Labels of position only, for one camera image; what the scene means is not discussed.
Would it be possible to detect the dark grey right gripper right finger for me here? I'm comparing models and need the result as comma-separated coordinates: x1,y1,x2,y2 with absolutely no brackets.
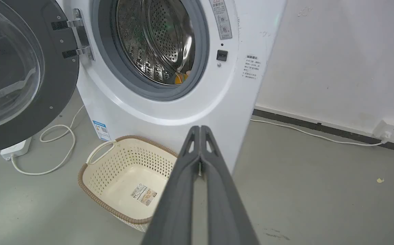
200,126,261,245

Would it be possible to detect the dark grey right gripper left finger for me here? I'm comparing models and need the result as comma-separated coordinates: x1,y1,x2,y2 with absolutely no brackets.
141,126,201,245

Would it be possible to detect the white front-load washing machine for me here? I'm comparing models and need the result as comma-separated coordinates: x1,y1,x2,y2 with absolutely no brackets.
56,0,287,177

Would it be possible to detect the dark round washer door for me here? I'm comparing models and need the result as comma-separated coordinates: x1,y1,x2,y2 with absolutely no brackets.
0,0,94,157

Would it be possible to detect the cream perforated laundry basket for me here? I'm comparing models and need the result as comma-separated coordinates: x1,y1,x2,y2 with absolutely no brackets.
78,135,178,233

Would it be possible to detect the orange clothing in drum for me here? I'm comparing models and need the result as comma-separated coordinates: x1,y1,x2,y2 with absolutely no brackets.
174,70,192,84

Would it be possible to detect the white power strip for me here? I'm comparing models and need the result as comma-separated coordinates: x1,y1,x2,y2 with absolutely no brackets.
0,137,32,161

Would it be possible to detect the white cable along wall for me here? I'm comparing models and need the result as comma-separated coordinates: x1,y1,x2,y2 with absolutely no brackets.
250,118,388,147

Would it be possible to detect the white power strip cable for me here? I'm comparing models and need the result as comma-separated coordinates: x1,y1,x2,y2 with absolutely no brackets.
11,105,85,176

